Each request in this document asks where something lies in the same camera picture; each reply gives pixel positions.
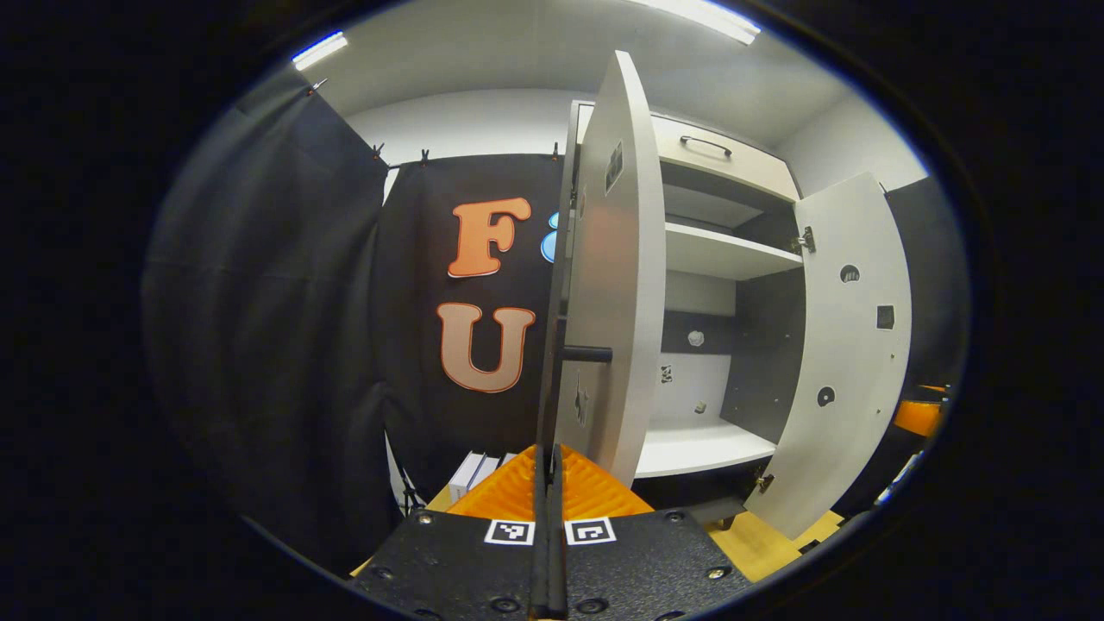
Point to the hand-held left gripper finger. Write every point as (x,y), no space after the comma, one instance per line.
(558,561)
(541,561)

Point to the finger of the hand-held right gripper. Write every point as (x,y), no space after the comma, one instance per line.
(918,418)

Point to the beige cabinet door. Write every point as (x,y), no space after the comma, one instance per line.
(612,259)
(854,362)

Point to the beige double-door shoe cabinet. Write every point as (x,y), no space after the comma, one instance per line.
(759,172)

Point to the white cabinet shelf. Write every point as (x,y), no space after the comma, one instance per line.
(724,254)

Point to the white box with coloured items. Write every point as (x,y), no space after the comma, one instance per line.
(897,479)

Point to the grey-blue book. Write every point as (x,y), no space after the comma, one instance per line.
(489,468)

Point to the white book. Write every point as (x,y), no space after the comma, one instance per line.
(466,474)

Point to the black backdrop cloth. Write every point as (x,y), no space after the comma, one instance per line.
(259,345)

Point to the long ceiling light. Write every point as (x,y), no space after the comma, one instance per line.
(319,49)
(699,17)

